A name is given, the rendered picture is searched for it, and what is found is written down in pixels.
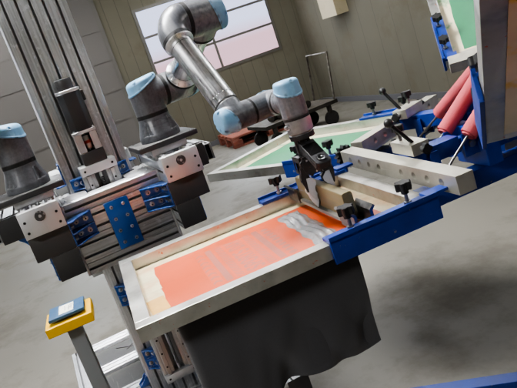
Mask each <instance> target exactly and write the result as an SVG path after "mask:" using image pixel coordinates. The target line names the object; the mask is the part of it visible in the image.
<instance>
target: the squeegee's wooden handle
mask: <svg viewBox="0 0 517 388"><path fill-rule="evenodd" d="M310 178H312V177H310ZM312 179H314V178H312ZM314 180H315V181H316V187H315V189H316V191H317V193H318V198H319V200H320V206H323V207H325V208H327V209H330V210H332V211H334V212H336V210H334V208H335V207H337V206H341V205H343V204H344V203H353V206H354V208H355V211H354V214H353V215H355V216H356V218H358V217H359V214H358V211H357V209H356V205H355V201H354V199H353V195H352V192H351V191H348V190H346V189H343V188H340V187H338V186H334V185H331V184H329V183H327V182H323V181H320V180H317V179H314ZM295 181H296V184H297V186H298V189H299V193H300V196H301V198H302V199H303V198H305V199H308V200H310V201H312V200H311V199H310V197H309V195H308V194H307V193H306V192H305V187H304V186H303V184H302V183H301V181H300V178H299V176H296V177H295Z"/></svg>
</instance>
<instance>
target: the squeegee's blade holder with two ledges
mask: <svg viewBox="0 0 517 388"><path fill-rule="evenodd" d="M301 202H302V203H304V204H306V205H307V206H311V207H312V208H314V209H317V210H318V211H320V212H323V213H325V214H327V215H329V216H331V217H333V218H335V219H337V220H339V221H341V219H340V217H338V214H337V212H334V211H332V210H330V209H327V208H325V207H323V206H320V207H318V206H317V205H316V204H315V203H314V202H312V201H310V200H308V199H305V198H303V199H301Z"/></svg>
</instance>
